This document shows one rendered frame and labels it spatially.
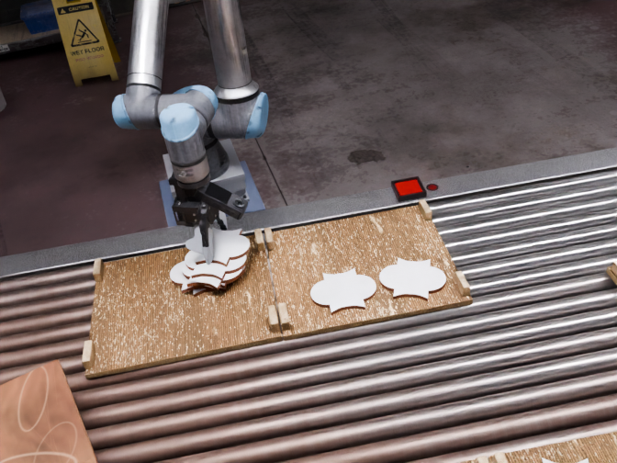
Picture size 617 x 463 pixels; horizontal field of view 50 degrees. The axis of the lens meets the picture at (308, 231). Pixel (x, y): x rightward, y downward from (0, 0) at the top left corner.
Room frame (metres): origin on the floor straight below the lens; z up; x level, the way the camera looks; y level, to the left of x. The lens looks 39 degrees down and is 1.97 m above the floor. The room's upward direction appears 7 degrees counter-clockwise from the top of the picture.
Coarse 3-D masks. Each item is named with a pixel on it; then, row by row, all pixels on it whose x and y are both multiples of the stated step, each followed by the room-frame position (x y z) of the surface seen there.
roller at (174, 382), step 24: (504, 312) 0.94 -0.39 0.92; (528, 312) 0.93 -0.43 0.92; (552, 312) 0.93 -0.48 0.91; (576, 312) 0.93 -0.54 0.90; (384, 336) 0.91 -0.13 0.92; (408, 336) 0.91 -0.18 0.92; (432, 336) 0.91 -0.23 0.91; (456, 336) 0.91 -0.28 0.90; (240, 360) 0.90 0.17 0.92; (264, 360) 0.89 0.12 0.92; (288, 360) 0.89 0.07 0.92; (312, 360) 0.89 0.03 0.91; (336, 360) 0.89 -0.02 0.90; (120, 384) 0.88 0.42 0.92; (144, 384) 0.87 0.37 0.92; (168, 384) 0.87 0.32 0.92; (192, 384) 0.87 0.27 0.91
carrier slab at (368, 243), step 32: (320, 224) 1.29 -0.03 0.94; (352, 224) 1.27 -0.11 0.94; (384, 224) 1.26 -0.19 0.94; (416, 224) 1.24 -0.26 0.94; (288, 256) 1.18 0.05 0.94; (320, 256) 1.17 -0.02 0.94; (352, 256) 1.16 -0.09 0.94; (384, 256) 1.14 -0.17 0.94; (416, 256) 1.13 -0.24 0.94; (448, 256) 1.11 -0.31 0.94; (288, 288) 1.08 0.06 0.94; (384, 288) 1.04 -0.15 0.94; (448, 288) 1.01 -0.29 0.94; (320, 320) 0.97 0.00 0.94; (352, 320) 0.96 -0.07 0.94; (384, 320) 0.96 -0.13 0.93
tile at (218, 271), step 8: (192, 256) 1.17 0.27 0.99; (192, 264) 1.14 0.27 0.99; (200, 264) 1.14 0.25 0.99; (216, 264) 1.13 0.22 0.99; (232, 264) 1.12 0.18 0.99; (240, 264) 1.12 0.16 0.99; (200, 272) 1.11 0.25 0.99; (208, 272) 1.11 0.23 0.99; (216, 272) 1.10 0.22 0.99; (224, 272) 1.10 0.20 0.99; (232, 272) 1.10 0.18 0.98
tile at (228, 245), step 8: (216, 232) 1.23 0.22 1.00; (224, 232) 1.23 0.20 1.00; (232, 232) 1.22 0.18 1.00; (240, 232) 1.22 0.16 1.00; (216, 240) 1.20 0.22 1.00; (224, 240) 1.20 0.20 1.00; (232, 240) 1.20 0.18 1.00; (240, 240) 1.19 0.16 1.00; (248, 240) 1.19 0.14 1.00; (216, 248) 1.17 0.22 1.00; (224, 248) 1.17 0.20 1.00; (232, 248) 1.17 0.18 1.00; (240, 248) 1.16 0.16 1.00; (248, 248) 1.16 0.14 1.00; (200, 256) 1.15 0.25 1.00; (216, 256) 1.14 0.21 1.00; (224, 256) 1.14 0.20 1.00; (232, 256) 1.14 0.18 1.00; (240, 256) 1.14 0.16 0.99; (224, 264) 1.12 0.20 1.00
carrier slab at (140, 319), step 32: (160, 256) 1.25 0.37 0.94; (256, 256) 1.20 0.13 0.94; (96, 288) 1.16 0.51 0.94; (128, 288) 1.15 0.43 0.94; (160, 288) 1.13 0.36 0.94; (256, 288) 1.09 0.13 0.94; (96, 320) 1.06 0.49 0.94; (128, 320) 1.04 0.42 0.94; (160, 320) 1.03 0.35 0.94; (192, 320) 1.02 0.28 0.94; (224, 320) 1.01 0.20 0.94; (256, 320) 0.99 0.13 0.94; (96, 352) 0.96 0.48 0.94; (128, 352) 0.95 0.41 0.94; (160, 352) 0.94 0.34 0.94; (192, 352) 0.93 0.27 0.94
